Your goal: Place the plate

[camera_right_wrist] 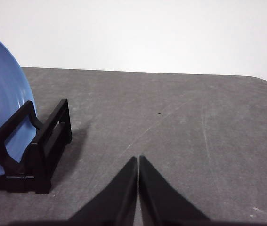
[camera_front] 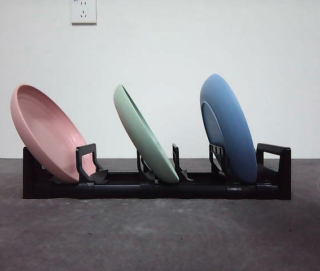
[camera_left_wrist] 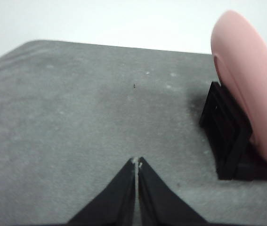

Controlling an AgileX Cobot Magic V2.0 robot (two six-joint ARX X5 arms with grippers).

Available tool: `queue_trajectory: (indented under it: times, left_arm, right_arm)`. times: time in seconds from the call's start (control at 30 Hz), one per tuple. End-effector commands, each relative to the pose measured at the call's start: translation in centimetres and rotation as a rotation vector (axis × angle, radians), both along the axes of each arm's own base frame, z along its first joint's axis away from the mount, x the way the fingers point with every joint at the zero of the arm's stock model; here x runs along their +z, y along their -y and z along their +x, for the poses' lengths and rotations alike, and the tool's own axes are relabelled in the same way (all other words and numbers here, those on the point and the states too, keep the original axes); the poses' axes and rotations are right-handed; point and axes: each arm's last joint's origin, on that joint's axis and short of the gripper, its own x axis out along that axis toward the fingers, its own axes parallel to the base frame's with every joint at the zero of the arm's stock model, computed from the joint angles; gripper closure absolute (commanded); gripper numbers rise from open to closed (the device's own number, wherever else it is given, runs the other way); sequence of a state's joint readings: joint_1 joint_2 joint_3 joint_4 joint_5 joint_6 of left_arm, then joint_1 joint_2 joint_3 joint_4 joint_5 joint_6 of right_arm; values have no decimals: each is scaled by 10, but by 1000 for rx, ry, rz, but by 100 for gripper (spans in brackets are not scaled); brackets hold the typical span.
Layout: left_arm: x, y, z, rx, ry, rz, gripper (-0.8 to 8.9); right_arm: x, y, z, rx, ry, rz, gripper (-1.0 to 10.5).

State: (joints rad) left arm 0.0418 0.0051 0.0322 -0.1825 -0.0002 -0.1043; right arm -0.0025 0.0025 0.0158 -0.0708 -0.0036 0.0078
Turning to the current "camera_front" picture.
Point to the green plate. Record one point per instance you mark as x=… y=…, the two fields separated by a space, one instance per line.
x=137 y=127

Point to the blue plate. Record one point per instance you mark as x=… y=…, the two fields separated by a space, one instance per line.
x=233 y=118

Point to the pink plate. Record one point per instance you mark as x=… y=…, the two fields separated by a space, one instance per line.
x=44 y=127

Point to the black dish rack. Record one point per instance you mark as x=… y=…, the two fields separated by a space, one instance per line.
x=176 y=192

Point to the white wall socket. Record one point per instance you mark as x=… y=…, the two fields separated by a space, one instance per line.
x=84 y=11

